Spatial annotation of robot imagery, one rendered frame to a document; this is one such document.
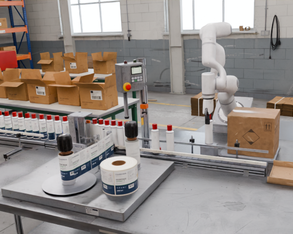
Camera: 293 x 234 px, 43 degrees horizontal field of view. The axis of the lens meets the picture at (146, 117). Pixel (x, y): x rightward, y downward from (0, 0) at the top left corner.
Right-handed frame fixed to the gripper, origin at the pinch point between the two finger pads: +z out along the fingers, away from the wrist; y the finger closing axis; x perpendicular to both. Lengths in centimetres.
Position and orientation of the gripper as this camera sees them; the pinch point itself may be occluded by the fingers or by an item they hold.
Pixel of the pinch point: (208, 120)
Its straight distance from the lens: 251.7
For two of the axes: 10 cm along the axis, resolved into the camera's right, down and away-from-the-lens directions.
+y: -4.3, 2.7, -8.6
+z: 0.6, 9.6, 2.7
